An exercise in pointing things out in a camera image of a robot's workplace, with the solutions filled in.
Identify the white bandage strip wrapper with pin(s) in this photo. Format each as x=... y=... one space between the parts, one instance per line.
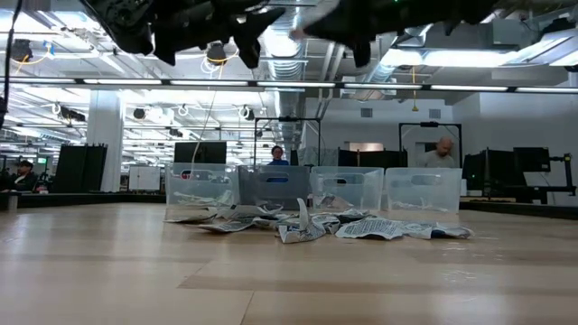
x=198 y=198

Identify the clear plastic bin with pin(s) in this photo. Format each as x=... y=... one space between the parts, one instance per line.
x=361 y=189
x=397 y=189
x=180 y=180

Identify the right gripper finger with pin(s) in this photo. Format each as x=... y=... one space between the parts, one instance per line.
x=336 y=27

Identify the dark grey plastic bin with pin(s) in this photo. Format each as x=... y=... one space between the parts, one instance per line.
x=253 y=189

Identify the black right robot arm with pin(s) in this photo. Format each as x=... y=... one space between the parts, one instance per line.
x=451 y=11

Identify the black camera rig frame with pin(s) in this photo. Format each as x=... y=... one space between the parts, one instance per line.
x=429 y=124
x=289 y=119

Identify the white cabinet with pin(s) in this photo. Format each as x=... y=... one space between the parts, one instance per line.
x=144 y=178

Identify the black monitor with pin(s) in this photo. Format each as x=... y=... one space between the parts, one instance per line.
x=200 y=152
x=532 y=159
x=490 y=170

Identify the rectangular ceiling light panel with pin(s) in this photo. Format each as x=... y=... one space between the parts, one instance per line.
x=451 y=58

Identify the black partition panel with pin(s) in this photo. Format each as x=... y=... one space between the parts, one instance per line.
x=80 y=168

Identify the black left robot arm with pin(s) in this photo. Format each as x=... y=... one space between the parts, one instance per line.
x=126 y=22

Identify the silver ventilation duct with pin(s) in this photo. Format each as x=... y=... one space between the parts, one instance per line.
x=289 y=72

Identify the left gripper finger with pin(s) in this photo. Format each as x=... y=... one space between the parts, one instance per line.
x=257 y=20

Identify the black ceiling camera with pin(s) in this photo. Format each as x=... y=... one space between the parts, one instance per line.
x=21 y=49
x=217 y=52

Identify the white pillar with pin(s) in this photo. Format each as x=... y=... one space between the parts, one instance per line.
x=105 y=140

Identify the long ceiling light bar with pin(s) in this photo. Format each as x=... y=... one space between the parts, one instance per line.
x=293 y=84

